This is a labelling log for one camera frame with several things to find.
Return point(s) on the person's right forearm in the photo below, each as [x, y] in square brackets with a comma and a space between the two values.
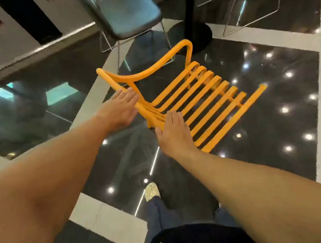
[270, 199]

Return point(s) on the orange slatted chair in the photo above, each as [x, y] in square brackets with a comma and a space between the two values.
[201, 98]

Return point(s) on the blue trousers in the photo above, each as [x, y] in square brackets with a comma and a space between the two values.
[162, 217]

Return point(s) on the cream perforated shoe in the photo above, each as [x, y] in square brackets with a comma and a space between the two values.
[151, 191]

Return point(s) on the person's left hand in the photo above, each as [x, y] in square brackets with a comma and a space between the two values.
[118, 111]

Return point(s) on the person's left forearm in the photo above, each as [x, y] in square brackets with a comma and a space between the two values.
[42, 197]

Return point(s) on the black shirt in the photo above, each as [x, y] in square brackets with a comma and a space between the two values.
[197, 241]

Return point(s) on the person's left fingers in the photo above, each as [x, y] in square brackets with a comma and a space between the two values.
[127, 95]

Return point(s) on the person's right thumb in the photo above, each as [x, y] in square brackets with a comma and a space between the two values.
[159, 134]

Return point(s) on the grey upholstered chair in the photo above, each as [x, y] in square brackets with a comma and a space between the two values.
[127, 11]

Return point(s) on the black pedestal table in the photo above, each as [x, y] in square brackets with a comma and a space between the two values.
[190, 15]

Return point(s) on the person's right hand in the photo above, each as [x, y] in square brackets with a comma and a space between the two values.
[175, 137]

